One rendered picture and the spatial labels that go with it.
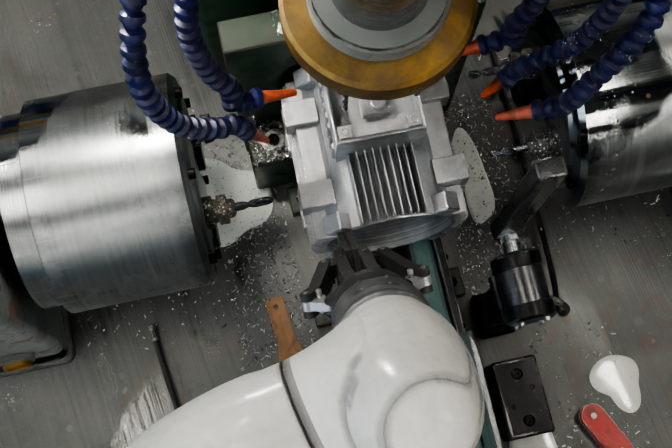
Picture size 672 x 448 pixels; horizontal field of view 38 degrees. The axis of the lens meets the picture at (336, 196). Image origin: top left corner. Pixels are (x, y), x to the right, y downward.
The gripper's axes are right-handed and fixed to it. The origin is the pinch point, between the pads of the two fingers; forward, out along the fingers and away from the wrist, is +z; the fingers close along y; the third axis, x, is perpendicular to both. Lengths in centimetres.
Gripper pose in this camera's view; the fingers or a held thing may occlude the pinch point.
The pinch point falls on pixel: (349, 253)
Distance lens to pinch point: 104.9
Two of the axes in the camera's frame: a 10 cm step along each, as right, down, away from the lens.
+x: 1.8, 9.5, 2.5
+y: -9.8, 2.0, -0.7
